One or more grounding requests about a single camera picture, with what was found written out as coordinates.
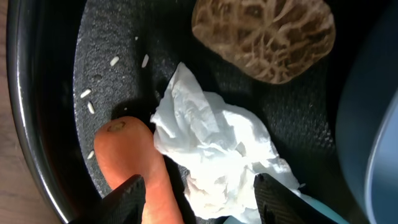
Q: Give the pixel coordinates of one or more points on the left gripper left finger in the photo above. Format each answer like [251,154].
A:
[124,205]

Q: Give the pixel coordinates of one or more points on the white tissue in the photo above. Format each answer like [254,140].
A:
[222,146]

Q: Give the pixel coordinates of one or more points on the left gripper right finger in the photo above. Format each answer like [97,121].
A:
[279,205]

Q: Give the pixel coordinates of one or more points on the round black serving tray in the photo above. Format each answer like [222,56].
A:
[74,65]

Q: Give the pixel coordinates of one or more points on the light blue bowl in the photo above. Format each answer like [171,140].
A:
[366,139]

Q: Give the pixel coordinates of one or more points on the dark blue plate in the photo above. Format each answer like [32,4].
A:
[375,69]

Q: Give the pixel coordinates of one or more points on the orange carrot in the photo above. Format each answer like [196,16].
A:
[124,147]

